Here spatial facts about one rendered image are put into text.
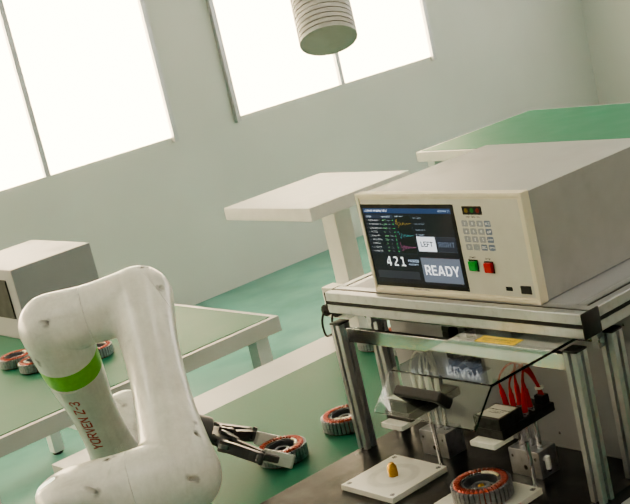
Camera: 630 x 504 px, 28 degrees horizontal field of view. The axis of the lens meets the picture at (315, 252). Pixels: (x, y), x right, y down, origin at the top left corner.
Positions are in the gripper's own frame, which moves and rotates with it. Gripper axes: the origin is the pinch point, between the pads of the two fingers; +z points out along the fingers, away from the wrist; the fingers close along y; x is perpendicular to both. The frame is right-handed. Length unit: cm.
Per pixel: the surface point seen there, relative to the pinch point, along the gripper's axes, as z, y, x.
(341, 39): 4, -81, 93
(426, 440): 22.1, 24.8, 16.3
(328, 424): 10.1, -5.3, 6.9
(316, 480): 3.4, 21.2, 1.9
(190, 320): -6, -143, -6
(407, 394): 1, 65, 33
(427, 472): 20.1, 35.7, 12.9
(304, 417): 8.9, -22.5, 2.7
